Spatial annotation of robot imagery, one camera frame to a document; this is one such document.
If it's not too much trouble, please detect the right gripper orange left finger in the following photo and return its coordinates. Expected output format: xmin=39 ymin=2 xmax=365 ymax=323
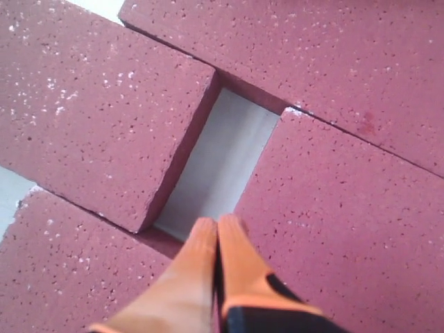
xmin=89 ymin=217 xmax=217 ymax=332

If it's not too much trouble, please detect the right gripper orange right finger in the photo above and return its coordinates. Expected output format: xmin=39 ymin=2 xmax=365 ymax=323
xmin=217 ymin=214 xmax=347 ymax=332

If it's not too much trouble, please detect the large front red brick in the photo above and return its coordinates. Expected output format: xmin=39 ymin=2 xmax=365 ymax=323
xmin=1 ymin=1 xmax=220 ymax=232

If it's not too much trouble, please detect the red brick moved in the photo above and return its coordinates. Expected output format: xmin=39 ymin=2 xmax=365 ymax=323
xmin=119 ymin=1 xmax=443 ymax=175

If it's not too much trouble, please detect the front left base red brick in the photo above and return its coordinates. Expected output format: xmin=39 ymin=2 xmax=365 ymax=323
xmin=1 ymin=189 xmax=180 ymax=332

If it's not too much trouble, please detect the middle row right red brick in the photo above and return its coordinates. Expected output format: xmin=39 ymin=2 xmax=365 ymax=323
xmin=235 ymin=109 xmax=443 ymax=332

